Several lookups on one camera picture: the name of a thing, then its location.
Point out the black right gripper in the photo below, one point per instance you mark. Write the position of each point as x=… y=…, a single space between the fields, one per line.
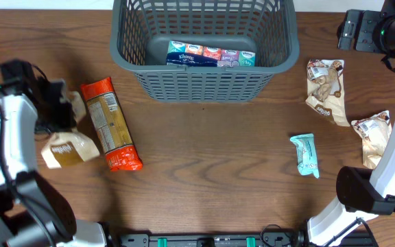
x=350 y=29

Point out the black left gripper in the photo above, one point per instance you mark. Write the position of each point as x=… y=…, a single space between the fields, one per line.
x=60 y=107

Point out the beige snack bag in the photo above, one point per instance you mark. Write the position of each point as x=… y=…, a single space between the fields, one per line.
x=375 y=133
x=65 y=149

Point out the beige cookie bag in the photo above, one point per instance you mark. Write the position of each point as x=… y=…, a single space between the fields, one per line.
x=325 y=90

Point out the orange cookie package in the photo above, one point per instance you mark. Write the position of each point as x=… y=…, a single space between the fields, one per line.
x=110 y=125

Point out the Kleenex tissue multipack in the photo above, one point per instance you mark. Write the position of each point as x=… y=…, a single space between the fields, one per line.
x=192 y=55

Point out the teal snack wrapper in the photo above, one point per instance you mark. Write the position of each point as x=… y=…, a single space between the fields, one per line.
x=306 y=154

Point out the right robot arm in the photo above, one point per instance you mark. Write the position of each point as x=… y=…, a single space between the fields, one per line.
x=362 y=194

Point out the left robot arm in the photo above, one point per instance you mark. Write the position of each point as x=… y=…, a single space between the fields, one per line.
x=33 y=212

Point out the grey plastic basket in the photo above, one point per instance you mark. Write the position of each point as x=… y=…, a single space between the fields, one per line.
x=142 y=30

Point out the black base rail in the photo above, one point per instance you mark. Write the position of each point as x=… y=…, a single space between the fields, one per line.
x=246 y=240

